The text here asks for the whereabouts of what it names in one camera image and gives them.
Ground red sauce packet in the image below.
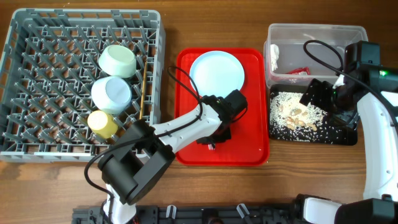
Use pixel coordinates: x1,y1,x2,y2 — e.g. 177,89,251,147
287,67,311,75

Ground light blue plate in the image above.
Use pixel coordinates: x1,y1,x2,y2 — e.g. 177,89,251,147
189,50,245,98

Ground white napkin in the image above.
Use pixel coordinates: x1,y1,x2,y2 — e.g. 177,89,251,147
270,44,280,71

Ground wooden chopstick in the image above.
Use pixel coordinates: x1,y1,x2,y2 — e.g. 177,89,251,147
139,61,147,119

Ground light blue bowl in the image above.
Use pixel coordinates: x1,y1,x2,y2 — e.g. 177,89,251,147
91,76,132,114

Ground yellow plastic cup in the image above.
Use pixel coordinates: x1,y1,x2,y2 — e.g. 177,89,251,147
87,110,118,139

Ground green bowl with rice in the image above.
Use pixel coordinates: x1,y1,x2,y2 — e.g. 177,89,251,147
98,45,137,78

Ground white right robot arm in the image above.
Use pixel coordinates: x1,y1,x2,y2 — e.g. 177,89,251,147
300,67,397,223

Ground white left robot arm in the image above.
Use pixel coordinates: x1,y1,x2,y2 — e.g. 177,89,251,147
98,94,248,223

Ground grey plastic dishwasher rack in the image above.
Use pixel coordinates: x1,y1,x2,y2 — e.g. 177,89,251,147
1,8,166,163

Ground red plastic tray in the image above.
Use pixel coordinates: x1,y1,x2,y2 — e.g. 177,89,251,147
176,47,269,166

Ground rice and peanut scraps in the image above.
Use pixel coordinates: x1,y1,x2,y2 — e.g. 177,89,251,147
269,91,327,142

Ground black tray bin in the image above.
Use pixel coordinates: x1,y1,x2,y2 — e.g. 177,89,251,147
269,84,358,146

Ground clear plastic bin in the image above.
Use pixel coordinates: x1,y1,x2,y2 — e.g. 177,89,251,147
264,24,368,88

